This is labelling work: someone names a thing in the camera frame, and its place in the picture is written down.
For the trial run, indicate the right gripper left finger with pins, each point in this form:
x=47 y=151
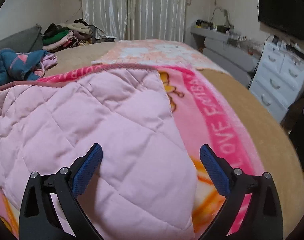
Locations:
x=38 y=218

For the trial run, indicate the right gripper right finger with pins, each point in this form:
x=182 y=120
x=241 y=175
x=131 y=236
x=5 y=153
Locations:
x=263 y=218

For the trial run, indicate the pink quilted jacket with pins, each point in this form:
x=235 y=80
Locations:
x=145 y=185

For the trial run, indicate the pile of mixed clothes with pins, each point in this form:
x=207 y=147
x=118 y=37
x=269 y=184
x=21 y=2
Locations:
x=61 y=36

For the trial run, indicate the tan bed sheet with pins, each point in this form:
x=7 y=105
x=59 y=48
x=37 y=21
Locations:
x=274 y=147

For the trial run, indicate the pink cartoon fleece blanket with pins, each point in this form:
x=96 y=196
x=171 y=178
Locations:
x=202 y=116

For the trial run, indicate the white drawer dresser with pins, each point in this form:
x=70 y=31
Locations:
x=279 y=80

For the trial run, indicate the teal floral comforter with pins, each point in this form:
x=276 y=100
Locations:
x=24 y=66

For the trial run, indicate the grey desk unit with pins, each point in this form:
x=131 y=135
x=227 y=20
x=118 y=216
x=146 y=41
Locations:
x=239 y=61

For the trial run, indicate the grey headboard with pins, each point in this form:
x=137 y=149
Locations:
x=25 y=41

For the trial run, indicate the pale pink kitty blanket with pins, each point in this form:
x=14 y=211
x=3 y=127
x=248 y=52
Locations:
x=158 y=53

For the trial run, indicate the white pleated curtain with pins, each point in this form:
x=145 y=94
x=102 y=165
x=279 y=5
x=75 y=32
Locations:
x=136 y=19

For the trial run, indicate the black wall television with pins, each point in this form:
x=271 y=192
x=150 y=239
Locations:
x=284 y=15

